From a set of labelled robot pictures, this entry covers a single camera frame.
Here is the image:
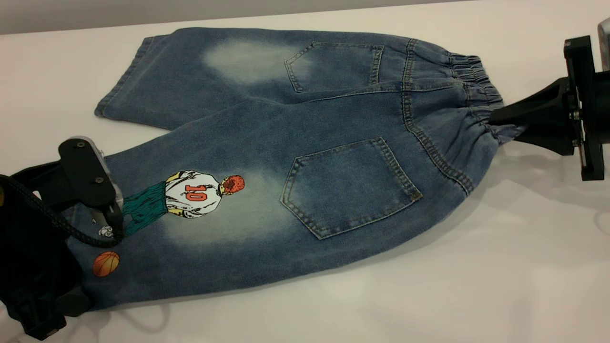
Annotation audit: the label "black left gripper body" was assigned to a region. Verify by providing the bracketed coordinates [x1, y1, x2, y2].
[0, 162, 91, 341]

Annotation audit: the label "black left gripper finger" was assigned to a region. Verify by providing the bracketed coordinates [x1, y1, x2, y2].
[56, 284, 92, 318]

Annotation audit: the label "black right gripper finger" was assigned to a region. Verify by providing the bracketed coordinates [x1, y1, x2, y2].
[490, 78, 573, 127]
[515, 126, 576, 156]

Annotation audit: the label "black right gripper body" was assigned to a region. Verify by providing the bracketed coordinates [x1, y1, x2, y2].
[564, 36, 610, 182]

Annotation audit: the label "blue denim shorts with print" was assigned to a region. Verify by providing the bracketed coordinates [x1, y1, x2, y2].
[64, 27, 527, 311]

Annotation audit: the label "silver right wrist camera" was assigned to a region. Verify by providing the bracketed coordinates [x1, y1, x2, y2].
[598, 18, 610, 72]

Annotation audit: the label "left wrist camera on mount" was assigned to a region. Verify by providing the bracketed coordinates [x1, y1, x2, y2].
[58, 136, 124, 224]

